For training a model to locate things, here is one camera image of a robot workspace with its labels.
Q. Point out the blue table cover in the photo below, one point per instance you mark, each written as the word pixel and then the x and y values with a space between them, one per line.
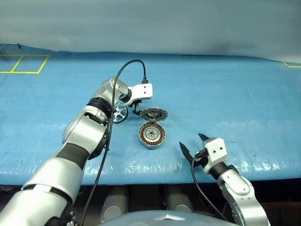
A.
pixel 211 94

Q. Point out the motor housing with copper windings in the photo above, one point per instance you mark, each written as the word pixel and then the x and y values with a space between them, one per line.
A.
pixel 152 134

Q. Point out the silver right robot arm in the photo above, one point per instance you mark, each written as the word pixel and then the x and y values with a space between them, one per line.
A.
pixel 237 186

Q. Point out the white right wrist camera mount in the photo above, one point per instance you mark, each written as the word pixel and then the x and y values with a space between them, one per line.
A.
pixel 217 150

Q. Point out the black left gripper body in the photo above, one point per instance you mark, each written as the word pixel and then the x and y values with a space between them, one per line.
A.
pixel 136 102

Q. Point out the grey rounded cylinder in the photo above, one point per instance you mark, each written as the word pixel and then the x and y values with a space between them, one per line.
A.
pixel 178 201
pixel 115 204

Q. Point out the silver spoked rotor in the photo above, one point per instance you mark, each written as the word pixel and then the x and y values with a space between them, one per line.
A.
pixel 117 118

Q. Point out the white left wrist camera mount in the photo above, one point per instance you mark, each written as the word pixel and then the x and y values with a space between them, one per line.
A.
pixel 144 90

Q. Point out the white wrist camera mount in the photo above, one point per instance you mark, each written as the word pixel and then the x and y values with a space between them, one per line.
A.
pixel 217 150
pixel 144 90

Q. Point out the black finned motor lid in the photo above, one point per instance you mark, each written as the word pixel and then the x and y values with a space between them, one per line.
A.
pixel 154 114

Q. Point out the grey robot torso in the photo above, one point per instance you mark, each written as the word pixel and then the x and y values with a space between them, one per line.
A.
pixel 152 220

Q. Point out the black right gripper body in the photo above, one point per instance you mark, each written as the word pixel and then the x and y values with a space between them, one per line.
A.
pixel 202 156

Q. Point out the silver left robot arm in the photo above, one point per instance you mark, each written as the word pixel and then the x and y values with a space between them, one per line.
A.
pixel 77 131

